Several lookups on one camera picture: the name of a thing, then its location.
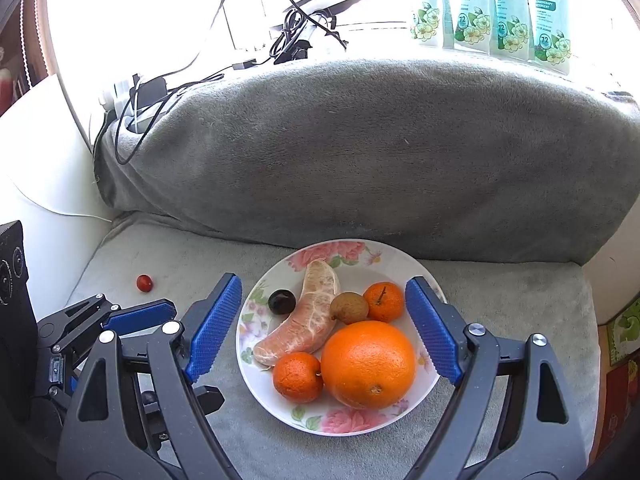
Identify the black cable bundle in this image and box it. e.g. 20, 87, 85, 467
92, 0, 374, 166

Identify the large orange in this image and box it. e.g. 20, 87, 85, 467
321, 321, 416, 410

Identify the grey seat cover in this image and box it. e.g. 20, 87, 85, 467
63, 214, 599, 479

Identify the brown longan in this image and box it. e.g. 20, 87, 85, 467
330, 292, 369, 325

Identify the peeled pomelo segment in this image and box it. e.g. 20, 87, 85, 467
253, 260, 341, 367

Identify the grey sofa back cushion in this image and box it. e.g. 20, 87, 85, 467
94, 53, 639, 263

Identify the back small mandarin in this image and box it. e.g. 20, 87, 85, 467
362, 282, 405, 323

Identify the small cherry tomato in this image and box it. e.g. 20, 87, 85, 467
136, 274, 154, 294

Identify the dark grape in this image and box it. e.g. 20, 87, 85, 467
268, 289, 296, 315

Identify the white power strip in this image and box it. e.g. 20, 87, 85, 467
102, 78, 168, 133

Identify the small mandarin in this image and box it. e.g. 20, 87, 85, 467
362, 282, 405, 323
272, 352, 323, 404

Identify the floral white plate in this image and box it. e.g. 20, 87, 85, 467
235, 237, 449, 437

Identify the front small mandarin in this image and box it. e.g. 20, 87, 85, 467
272, 352, 323, 404

